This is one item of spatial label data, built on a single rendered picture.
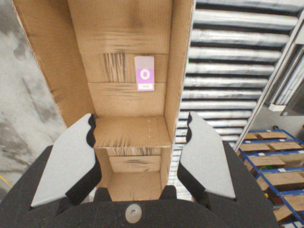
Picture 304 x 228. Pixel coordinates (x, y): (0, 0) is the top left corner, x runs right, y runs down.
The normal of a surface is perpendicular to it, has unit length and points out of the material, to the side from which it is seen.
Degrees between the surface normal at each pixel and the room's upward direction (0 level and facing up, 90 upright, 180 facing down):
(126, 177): 89
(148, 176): 89
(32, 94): 0
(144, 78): 0
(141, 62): 0
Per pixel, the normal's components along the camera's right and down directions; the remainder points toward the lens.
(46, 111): 0.04, 0.51
